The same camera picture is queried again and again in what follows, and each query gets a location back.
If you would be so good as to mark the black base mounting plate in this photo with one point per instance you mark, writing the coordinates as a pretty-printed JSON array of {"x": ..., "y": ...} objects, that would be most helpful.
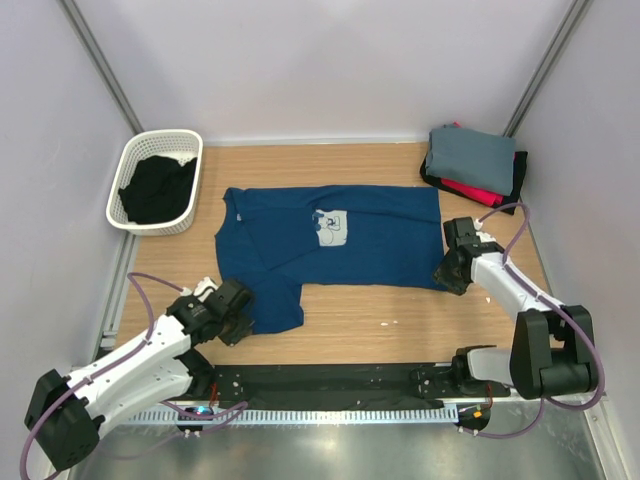
[{"x": 335, "y": 387}]

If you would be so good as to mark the white slotted cable duct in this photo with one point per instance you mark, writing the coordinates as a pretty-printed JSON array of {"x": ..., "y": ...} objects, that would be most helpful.
[{"x": 164, "y": 416}]

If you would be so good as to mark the white plastic laundry basket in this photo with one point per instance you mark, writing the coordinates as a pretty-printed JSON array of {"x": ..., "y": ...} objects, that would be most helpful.
[{"x": 179, "y": 144}]

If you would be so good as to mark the folded grey t-shirt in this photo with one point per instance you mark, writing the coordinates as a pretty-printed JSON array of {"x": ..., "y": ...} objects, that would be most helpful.
[{"x": 472, "y": 158}]

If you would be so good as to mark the folded black t-shirt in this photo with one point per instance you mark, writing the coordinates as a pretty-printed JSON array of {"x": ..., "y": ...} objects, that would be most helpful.
[{"x": 520, "y": 169}]

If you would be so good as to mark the black t-shirt in basket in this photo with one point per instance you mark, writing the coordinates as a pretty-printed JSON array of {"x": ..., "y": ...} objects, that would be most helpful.
[{"x": 159, "y": 190}]

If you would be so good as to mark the blue mickey t-shirt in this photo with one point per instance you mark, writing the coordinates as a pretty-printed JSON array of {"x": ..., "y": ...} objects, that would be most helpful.
[{"x": 276, "y": 240}]

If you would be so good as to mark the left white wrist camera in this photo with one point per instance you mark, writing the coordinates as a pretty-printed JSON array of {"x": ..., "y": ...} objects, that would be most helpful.
[{"x": 202, "y": 290}]

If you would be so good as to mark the folded pink t-shirt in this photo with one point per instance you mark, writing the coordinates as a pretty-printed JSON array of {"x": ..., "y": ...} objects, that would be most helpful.
[{"x": 484, "y": 197}]

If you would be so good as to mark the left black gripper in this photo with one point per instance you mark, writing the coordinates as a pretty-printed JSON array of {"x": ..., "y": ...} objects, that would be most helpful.
[{"x": 242, "y": 329}]

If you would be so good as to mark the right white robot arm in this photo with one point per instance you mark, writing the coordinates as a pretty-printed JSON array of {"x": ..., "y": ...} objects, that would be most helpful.
[{"x": 553, "y": 349}]

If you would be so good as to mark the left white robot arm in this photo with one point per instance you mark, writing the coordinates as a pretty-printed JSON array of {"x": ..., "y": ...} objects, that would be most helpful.
[{"x": 70, "y": 414}]

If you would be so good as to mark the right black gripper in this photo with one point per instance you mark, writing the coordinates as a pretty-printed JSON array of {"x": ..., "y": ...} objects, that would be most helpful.
[{"x": 457, "y": 287}]

